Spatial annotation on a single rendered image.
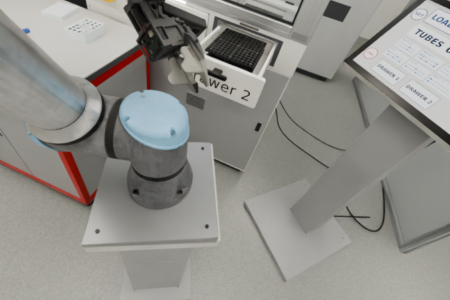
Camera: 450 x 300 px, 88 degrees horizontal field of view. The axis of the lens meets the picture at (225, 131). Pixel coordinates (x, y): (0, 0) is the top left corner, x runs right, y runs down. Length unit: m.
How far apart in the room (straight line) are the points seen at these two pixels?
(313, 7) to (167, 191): 0.76
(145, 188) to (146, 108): 0.18
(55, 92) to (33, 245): 1.17
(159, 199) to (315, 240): 1.17
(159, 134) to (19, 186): 1.32
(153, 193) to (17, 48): 0.34
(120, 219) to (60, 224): 0.93
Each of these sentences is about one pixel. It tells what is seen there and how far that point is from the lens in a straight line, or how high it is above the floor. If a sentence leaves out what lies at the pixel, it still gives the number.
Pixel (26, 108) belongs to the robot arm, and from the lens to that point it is 0.36.
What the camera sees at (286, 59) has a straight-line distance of 1.02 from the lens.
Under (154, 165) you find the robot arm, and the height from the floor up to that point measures 0.92.
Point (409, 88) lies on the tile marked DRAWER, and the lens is 0.89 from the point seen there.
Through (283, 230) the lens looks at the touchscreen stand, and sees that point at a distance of 1.49.
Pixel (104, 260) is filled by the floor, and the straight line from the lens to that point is 1.36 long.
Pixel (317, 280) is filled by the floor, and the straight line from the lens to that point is 1.53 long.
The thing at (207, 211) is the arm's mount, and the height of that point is 0.79.
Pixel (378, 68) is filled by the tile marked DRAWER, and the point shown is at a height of 1.00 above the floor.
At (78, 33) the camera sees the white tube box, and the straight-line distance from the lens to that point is 1.11.
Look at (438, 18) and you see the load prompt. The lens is 1.01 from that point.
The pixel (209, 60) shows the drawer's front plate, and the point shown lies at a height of 0.92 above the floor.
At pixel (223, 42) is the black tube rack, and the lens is 0.92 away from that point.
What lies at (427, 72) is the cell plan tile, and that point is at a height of 1.05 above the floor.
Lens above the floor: 1.30
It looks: 46 degrees down
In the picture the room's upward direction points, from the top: 17 degrees clockwise
